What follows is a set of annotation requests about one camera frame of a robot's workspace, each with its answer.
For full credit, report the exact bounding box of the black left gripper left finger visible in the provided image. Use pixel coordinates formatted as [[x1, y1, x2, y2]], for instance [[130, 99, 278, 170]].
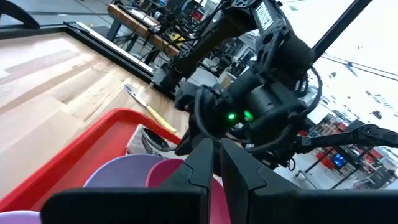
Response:
[[40, 138, 215, 224]]

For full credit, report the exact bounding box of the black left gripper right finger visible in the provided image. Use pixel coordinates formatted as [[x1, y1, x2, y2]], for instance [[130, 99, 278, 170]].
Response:
[[220, 138, 398, 224]]

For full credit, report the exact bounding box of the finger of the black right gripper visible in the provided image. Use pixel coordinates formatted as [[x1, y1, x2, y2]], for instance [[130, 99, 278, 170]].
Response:
[[175, 136, 203, 157]]

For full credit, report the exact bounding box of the spoon with teal handle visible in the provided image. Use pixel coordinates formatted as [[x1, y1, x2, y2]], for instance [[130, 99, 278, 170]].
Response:
[[142, 127, 178, 153]]

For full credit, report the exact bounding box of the lavender round plate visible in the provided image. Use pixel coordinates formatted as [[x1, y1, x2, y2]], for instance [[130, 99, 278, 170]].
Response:
[[83, 154, 167, 189]]

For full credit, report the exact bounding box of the pink plastic bowl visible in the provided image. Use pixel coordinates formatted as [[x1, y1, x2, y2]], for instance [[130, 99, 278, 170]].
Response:
[[145, 157, 231, 224]]

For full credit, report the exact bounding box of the pale cloth napkin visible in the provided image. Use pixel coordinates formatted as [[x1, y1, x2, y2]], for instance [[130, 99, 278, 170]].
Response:
[[126, 124, 175, 156]]

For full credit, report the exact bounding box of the lilac plastic mug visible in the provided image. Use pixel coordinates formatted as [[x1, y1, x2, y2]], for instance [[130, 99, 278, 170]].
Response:
[[0, 210, 42, 224]]

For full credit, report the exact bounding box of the red plastic tray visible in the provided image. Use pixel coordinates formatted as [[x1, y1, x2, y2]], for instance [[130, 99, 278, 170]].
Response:
[[0, 107, 183, 214]]

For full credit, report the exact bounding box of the wooden work table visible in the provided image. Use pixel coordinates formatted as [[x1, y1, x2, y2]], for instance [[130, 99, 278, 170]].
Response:
[[107, 3, 187, 58]]

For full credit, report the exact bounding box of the black metal truss bar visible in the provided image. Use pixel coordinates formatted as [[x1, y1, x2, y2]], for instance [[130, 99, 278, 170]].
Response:
[[294, 123, 398, 154]]

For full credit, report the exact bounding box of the black table clamp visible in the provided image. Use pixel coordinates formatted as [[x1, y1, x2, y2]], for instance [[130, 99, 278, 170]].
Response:
[[0, 0, 41, 30]]

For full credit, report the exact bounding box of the knife with yellow handle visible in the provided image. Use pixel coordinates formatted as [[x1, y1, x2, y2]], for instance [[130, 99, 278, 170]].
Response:
[[123, 83, 178, 134]]

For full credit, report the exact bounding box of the black diagonal frame strut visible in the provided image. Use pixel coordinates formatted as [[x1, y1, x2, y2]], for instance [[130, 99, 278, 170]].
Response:
[[310, 0, 373, 63]]

